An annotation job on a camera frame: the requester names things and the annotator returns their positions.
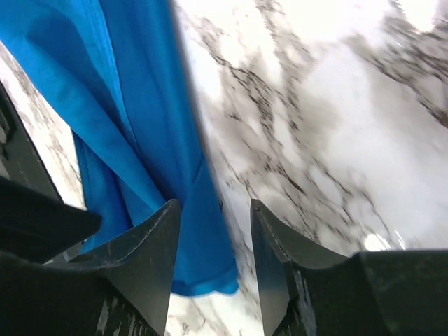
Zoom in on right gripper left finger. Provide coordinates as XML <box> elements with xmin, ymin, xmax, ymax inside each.
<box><xmin>1</xmin><ymin>199</ymin><xmax>181</xmax><ymax>335</ymax></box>

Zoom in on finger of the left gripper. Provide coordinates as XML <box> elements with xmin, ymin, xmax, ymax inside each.
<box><xmin>1</xmin><ymin>177</ymin><xmax>101</xmax><ymax>264</ymax></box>

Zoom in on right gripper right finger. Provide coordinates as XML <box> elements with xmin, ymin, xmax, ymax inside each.
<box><xmin>251</xmin><ymin>199</ymin><xmax>447</xmax><ymax>335</ymax></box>

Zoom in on blue satin napkin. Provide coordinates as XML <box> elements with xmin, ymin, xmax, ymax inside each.
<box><xmin>1</xmin><ymin>1</ymin><xmax>239</xmax><ymax>296</ymax></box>

